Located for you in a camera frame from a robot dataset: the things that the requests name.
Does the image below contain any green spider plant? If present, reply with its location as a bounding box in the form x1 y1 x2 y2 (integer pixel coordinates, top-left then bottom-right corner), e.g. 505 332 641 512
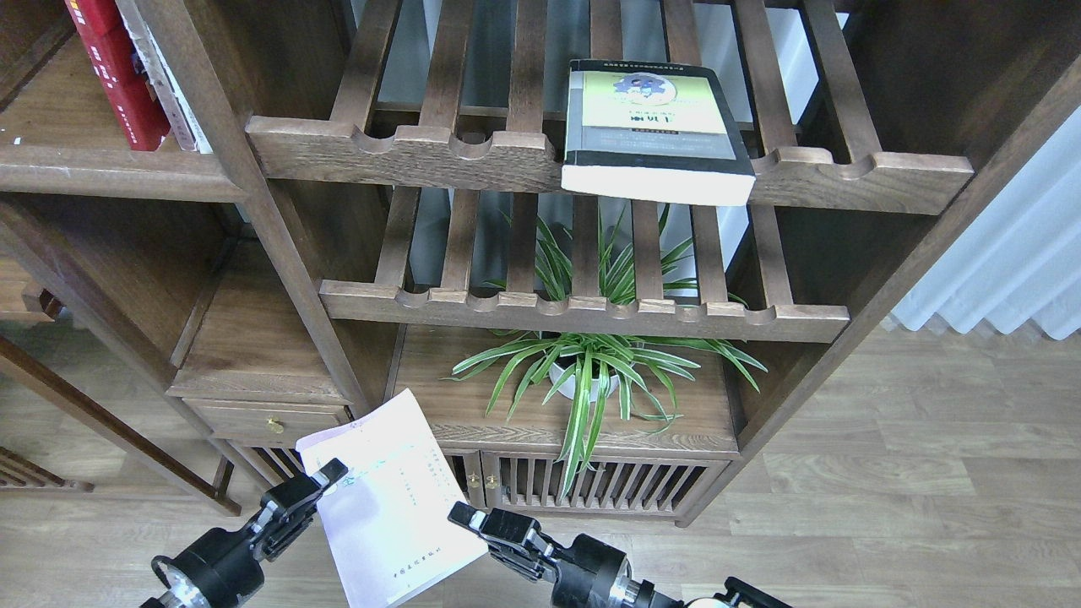
445 220 768 497

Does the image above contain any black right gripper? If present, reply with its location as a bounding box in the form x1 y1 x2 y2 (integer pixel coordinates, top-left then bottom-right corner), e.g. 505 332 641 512
448 502 651 607

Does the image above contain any white lavender book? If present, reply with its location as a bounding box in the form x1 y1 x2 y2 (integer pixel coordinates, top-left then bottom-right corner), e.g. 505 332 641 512
296 389 488 607

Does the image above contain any black and yellow book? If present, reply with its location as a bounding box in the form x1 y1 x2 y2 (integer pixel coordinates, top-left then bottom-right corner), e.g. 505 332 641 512
561 60 756 207

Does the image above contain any dark wooden bookshelf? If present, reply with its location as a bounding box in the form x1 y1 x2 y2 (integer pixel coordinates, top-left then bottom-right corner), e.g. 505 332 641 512
3 1 1078 526

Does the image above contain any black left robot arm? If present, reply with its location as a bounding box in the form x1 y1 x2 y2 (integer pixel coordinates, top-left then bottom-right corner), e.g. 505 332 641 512
143 459 348 607

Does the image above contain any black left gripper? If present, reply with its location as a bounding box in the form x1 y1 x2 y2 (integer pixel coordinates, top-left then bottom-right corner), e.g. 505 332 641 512
142 459 348 607

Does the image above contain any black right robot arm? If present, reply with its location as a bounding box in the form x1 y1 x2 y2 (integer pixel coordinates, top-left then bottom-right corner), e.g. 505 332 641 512
448 502 785 607

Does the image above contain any red book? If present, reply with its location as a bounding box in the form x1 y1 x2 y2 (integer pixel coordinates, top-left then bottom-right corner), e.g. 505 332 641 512
64 1 170 153

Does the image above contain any white upright book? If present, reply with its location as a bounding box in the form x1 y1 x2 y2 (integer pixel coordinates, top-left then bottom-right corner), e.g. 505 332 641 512
117 1 213 155

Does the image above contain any white curtain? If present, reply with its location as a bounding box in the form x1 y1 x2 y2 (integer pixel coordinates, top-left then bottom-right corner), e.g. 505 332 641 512
891 111 1080 339

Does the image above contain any white plant pot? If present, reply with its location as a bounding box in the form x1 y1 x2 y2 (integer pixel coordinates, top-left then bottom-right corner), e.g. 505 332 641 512
547 359 619 404

